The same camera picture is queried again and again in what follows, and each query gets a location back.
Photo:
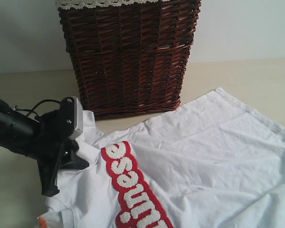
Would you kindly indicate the white t-shirt with red print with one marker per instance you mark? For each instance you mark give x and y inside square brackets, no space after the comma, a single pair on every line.
[213,163]

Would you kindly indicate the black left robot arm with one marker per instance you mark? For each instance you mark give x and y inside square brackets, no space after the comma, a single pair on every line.
[15,125]

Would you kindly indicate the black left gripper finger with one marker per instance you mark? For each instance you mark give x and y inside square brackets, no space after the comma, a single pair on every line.
[70,160]
[48,166]

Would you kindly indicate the cream lace basket liner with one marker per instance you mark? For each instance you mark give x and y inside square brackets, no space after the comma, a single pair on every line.
[90,4]

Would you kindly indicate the orange collar label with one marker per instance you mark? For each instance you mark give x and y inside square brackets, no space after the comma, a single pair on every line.
[42,222]

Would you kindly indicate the dark brown wicker basket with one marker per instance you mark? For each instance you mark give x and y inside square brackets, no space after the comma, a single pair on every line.
[130,60]

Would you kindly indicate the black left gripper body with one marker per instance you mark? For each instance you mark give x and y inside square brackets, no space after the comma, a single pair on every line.
[47,135]

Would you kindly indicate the black grey left wrist camera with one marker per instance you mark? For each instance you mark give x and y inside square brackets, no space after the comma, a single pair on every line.
[70,118]

